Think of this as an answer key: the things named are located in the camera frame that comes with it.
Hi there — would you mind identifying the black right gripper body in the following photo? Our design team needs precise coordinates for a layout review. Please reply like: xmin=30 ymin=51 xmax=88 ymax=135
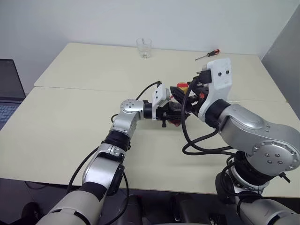
xmin=187 ymin=83 xmax=210 ymax=115

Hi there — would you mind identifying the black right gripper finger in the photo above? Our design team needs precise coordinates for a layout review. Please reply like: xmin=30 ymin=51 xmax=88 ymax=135
xmin=170 ymin=86 xmax=189 ymax=113
xmin=187 ymin=79 xmax=202 ymax=94

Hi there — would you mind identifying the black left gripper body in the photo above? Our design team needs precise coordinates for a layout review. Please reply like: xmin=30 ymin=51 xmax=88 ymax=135
xmin=155 ymin=102 xmax=189 ymax=129

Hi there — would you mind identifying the clear plastic bottle dark drink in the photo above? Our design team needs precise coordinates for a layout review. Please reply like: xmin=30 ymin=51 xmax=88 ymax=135
xmin=168 ymin=86 xmax=189 ymax=128

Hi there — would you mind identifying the clear wine glass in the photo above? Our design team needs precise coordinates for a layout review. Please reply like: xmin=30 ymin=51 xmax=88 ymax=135
xmin=136 ymin=37 xmax=153 ymax=60

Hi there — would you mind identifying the dark grey laptop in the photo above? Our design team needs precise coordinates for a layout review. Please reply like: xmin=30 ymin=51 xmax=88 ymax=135
xmin=0 ymin=59 xmax=27 ymax=131

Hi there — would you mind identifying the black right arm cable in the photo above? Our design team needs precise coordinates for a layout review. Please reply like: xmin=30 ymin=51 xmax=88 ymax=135
xmin=181 ymin=74 xmax=240 ymax=157

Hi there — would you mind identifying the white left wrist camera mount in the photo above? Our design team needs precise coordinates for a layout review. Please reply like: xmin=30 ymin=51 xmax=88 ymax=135
xmin=151 ymin=84 xmax=171 ymax=120

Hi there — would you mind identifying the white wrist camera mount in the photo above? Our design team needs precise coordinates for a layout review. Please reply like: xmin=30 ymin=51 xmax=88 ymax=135
xmin=198 ymin=58 xmax=233 ymax=123
xmin=151 ymin=84 xmax=171 ymax=120

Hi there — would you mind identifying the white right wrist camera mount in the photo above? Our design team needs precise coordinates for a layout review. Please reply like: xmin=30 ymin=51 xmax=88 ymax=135
xmin=198 ymin=58 xmax=233 ymax=123

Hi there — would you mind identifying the red black handle screwdriver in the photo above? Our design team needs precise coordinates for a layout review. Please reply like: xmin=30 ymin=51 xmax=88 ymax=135
xmin=194 ymin=48 xmax=220 ymax=62

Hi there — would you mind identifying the thin grey floor cable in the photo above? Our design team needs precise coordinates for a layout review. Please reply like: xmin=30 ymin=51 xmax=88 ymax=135
xmin=24 ymin=180 xmax=49 ymax=189

